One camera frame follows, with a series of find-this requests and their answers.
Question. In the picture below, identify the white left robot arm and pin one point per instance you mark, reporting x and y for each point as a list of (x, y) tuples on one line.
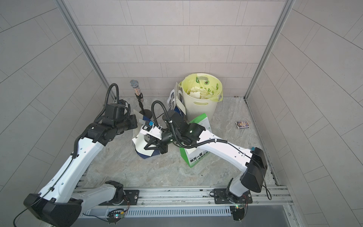
[(56, 204)]

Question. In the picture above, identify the blue white paper bag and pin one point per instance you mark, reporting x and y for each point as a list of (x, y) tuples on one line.
[(140, 140), (175, 100)]

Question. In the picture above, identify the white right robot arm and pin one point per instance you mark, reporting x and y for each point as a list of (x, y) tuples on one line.
[(251, 162)]

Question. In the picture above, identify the shredded paper pieces in bin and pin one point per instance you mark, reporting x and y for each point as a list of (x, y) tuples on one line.
[(200, 93)]

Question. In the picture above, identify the blue white paper bag front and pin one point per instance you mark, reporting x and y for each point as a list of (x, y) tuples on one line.
[(140, 140)]

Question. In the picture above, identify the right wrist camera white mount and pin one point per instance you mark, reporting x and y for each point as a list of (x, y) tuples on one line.
[(149, 128)]

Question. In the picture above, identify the yellow-green avocado bin liner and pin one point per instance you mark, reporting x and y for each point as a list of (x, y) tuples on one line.
[(206, 81)]

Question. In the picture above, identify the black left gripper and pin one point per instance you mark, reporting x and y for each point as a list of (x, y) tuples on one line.
[(133, 120)]

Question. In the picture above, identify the green white paper bag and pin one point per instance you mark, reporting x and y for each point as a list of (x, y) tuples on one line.
[(194, 155)]

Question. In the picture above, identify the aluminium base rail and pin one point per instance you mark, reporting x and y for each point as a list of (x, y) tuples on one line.
[(205, 201)]

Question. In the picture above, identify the white plastic waste bin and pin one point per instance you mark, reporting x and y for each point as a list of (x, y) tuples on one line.
[(195, 107)]

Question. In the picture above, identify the blue white paper bag rear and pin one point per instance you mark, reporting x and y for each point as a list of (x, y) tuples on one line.
[(175, 100)]

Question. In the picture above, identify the small purple card box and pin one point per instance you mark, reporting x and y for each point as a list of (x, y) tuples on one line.
[(242, 124)]

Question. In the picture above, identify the glitter microphone on black stand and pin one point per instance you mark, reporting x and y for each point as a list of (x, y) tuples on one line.
[(135, 85)]

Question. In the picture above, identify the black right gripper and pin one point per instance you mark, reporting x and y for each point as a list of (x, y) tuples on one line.
[(161, 144)]

